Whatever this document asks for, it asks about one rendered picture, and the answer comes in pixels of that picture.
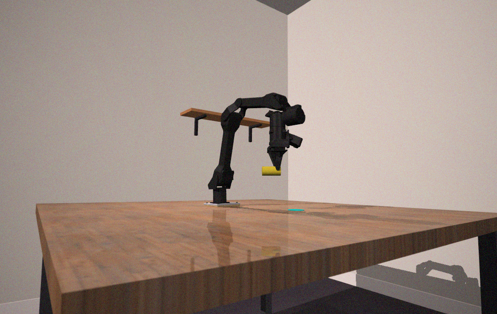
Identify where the yellow cylinder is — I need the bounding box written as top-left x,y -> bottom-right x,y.
262,167 -> 281,176

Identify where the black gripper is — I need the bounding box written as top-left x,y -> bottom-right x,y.
267,126 -> 289,171

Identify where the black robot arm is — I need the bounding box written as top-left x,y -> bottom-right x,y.
208,92 -> 306,204

